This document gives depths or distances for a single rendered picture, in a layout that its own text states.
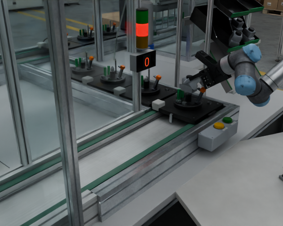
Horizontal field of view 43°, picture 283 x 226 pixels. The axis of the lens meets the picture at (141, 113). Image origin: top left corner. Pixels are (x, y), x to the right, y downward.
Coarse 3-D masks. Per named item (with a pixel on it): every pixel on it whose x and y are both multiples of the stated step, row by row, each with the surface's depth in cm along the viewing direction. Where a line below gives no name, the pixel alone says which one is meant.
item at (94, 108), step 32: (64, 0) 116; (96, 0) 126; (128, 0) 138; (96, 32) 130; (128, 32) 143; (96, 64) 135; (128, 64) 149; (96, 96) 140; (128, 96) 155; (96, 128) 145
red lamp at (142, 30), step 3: (138, 24) 142; (141, 24) 141; (144, 24) 141; (147, 24) 142; (138, 27) 142; (141, 27) 142; (144, 27) 142; (147, 27) 143; (138, 30) 143; (141, 30) 142; (144, 30) 142; (147, 30) 144; (138, 33) 143; (141, 33) 143; (144, 33) 143; (147, 33) 144
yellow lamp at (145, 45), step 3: (138, 36) 144; (141, 36) 144; (144, 36) 144; (147, 36) 145; (138, 39) 144; (141, 39) 144; (144, 39) 144; (147, 39) 145; (138, 42) 145; (141, 42) 144; (144, 42) 144; (147, 42) 146; (138, 45) 145; (141, 45) 145; (144, 45) 145; (147, 45) 146; (141, 48) 145
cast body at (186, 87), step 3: (189, 75) 160; (183, 78) 160; (186, 78) 160; (195, 78) 161; (183, 81) 160; (180, 84) 164; (183, 84) 161; (186, 84) 160; (180, 87) 165; (183, 87) 162; (186, 87) 160; (189, 87) 159; (183, 90) 162; (186, 90) 161; (189, 90) 160; (192, 90) 159; (195, 90) 161
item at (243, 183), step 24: (240, 144) 155; (264, 144) 155; (216, 168) 138; (240, 168) 138; (264, 168) 138; (192, 192) 125; (216, 192) 125; (240, 192) 125; (264, 192) 125; (192, 216) 116; (216, 216) 114; (240, 216) 114; (264, 216) 114
